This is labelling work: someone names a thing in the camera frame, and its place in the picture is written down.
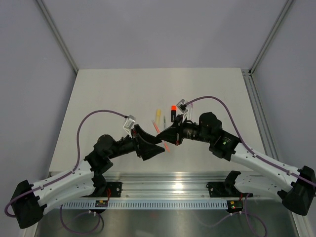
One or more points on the right frame post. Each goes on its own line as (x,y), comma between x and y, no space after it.
(284,12)

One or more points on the black orange highlighter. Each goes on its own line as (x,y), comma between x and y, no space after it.
(173,113)

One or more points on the yellow highlighter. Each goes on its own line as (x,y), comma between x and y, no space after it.
(158,116)

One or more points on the left frame post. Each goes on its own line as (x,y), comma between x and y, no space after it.
(56,34)

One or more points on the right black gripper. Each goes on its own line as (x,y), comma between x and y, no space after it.
(173,134)

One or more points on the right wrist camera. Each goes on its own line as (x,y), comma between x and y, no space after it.
(183,106)

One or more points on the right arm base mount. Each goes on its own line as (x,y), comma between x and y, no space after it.
(226,188)

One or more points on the frame post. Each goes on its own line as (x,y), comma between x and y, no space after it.
(56,34)
(284,12)

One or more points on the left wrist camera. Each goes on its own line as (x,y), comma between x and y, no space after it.
(129,124)

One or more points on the circuit board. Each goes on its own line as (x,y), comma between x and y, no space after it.
(101,203)
(234,206)

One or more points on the left circuit board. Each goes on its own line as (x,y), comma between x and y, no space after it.
(101,203)

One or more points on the orange thin pen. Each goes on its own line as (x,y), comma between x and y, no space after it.
(158,132)

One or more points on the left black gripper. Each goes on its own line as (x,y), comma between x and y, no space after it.
(143,149)

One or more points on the purple white pen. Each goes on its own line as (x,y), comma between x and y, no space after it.
(190,114)

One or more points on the right circuit board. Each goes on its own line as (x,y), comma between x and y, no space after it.
(234,206)

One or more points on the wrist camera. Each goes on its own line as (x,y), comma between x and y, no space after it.
(183,106)
(129,124)

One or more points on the white cable duct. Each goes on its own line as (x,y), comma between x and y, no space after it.
(150,204)

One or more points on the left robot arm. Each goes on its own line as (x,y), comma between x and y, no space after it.
(31,201)

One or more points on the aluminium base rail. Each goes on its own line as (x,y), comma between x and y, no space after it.
(182,184)

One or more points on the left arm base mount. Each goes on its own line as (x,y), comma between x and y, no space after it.
(111,188)

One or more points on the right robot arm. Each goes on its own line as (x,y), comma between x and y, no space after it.
(294,187)

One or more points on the right side aluminium rail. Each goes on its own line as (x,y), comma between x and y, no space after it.
(264,131)

